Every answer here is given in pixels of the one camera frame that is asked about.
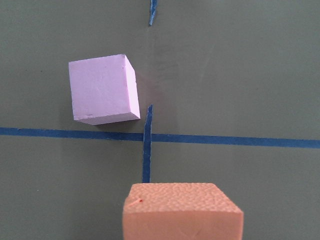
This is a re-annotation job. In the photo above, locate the orange foam cube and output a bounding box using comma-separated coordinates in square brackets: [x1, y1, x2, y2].
[122, 183, 244, 240]

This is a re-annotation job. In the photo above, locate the pink foam cube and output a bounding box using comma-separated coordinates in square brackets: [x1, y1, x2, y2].
[68, 54, 141, 125]

